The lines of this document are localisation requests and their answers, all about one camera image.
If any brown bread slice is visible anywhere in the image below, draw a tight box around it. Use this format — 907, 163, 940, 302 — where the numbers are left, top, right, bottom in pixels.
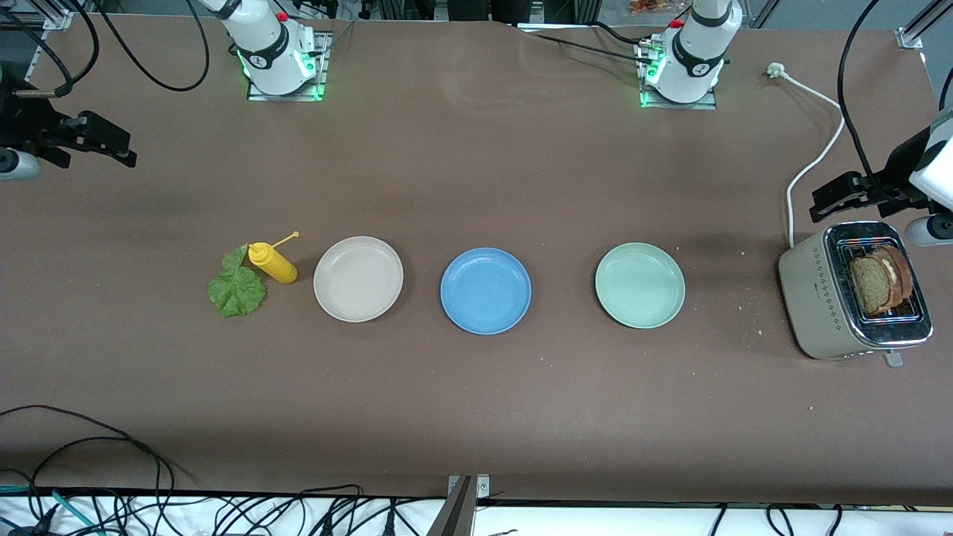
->
850, 255, 894, 315
873, 246, 914, 307

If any green lettuce leaf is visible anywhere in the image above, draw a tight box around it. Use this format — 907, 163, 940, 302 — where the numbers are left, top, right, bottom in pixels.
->
208, 243, 267, 319

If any yellow squeeze bottle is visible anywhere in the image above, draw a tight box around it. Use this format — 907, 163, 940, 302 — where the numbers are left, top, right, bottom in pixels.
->
247, 232, 300, 285

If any pale green round plate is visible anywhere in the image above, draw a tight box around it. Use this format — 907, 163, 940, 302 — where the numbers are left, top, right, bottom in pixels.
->
595, 243, 686, 330

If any beige round plate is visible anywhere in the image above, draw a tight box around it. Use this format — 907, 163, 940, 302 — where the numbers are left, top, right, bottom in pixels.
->
313, 236, 404, 323

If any blue round plate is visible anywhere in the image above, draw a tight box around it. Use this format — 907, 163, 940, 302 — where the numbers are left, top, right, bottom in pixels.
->
440, 247, 532, 336

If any beige chrome toaster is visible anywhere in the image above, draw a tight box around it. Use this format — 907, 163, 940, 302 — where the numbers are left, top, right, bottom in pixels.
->
778, 220, 934, 369

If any white bench panel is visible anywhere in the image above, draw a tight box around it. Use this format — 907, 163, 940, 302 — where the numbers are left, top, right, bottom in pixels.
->
0, 493, 953, 536

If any white toaster power cable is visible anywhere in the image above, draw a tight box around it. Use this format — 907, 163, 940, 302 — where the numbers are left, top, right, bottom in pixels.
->
767, 63, 847, 250

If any aluminium frame rail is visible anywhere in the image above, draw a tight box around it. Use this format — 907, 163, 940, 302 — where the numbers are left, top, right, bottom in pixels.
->
0, 0, 75, 32
897, 0, 953, 50

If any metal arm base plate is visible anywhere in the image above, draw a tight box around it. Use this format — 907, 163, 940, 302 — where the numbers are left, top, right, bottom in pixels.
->
635, 41, 719, 110
246, 30, 330, 101

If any black base cable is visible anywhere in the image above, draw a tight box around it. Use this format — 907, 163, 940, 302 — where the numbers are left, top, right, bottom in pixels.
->
592, 21, 650, 47
532, 33, 656, 64

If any long looping black cable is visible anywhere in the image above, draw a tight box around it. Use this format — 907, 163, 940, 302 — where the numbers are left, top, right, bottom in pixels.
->
0, 405, 176, 516

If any teal cable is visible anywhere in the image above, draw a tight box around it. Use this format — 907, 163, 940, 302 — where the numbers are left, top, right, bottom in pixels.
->
0, 485, 101, 535

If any aluminium frame post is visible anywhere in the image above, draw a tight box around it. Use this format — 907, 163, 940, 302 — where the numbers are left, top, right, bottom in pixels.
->
428, 474, 491, 536

